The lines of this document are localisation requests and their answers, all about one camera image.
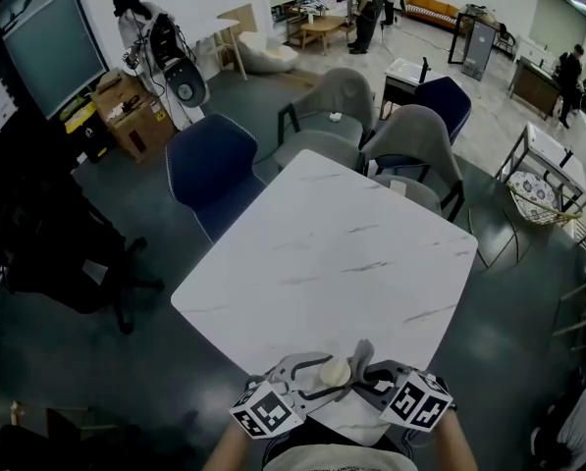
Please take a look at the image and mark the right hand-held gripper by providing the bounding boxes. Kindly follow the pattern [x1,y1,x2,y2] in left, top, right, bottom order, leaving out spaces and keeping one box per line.
[353,359,454,432]

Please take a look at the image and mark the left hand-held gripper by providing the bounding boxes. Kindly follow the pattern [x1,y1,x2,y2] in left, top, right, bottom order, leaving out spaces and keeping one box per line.
[228,352,352,440]

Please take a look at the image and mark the grey cloth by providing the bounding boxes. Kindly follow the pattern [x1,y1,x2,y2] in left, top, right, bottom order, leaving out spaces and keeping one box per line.
[336,339,376,401]

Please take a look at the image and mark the person's left forearm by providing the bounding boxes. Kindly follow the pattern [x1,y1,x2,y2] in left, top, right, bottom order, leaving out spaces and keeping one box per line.
[201,422,249,471]

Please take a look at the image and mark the person's right forearm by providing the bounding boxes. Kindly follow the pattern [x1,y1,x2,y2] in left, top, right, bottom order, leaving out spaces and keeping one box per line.
[432,409,480,471]

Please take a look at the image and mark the person's dark trousers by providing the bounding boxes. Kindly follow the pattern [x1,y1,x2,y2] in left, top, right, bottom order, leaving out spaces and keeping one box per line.
[262,414,411,460]

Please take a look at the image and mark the person's white printed t-shirt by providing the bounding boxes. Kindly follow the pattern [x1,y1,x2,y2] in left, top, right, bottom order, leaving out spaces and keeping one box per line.
[275,444,406,471]

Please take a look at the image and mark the dark blue chair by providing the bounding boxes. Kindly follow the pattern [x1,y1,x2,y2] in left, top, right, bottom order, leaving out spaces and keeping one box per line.
[165,113,268,244]
[413,76,473,146]

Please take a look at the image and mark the grey upholstered chair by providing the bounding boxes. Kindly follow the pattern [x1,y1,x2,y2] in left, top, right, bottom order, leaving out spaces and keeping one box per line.
[360,104,465,223]
[276,67,376,169]

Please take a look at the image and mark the brown cardboard box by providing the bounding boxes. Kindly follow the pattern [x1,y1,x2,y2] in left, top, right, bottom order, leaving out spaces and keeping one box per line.
[89,69,179,164]

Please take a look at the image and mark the white beanbag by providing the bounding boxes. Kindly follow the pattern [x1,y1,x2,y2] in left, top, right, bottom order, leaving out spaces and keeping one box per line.
[237,34,299,76]

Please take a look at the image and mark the yellow and black bin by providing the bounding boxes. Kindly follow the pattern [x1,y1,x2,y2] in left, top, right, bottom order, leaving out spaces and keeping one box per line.
[62,99,115,164]

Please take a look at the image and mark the brown wooden cabinet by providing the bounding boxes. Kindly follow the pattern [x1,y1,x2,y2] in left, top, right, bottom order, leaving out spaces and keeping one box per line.
[507,56,563,120]

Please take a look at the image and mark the grey glass door cabinet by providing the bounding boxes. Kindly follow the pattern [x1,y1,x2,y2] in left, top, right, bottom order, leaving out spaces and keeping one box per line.
[461,20,498,81]

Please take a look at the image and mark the wooden coffee table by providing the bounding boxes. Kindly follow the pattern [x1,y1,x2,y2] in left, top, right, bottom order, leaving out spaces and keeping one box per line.
[299,15,352,57]

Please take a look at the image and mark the black backpack rig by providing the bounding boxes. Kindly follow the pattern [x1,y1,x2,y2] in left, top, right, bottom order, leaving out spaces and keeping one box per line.
[148,12,210,110]

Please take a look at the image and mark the dark rattan chair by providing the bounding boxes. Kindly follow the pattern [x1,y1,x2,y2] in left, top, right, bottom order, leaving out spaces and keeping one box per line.
[493,29,517,56]

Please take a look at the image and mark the white desk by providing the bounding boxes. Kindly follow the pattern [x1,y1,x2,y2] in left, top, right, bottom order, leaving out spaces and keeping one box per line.
[193,17,249,81]

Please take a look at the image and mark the light wooden board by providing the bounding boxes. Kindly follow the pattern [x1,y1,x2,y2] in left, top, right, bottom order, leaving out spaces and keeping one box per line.
[217,3,258,36]

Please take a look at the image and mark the orange sofa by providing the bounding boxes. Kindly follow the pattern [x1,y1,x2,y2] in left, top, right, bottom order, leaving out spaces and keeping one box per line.
[403,0,468,31]

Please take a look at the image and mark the frosted glass panel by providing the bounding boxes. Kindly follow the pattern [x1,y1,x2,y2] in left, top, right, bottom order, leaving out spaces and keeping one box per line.
[0,0,110,120]

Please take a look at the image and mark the gold wire chair patterned cushion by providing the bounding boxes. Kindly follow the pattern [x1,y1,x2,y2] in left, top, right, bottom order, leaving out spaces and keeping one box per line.
[467,170,584,269]

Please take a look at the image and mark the black metal frame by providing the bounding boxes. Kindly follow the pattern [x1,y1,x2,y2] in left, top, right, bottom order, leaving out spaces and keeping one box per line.
[448,12,470,66]

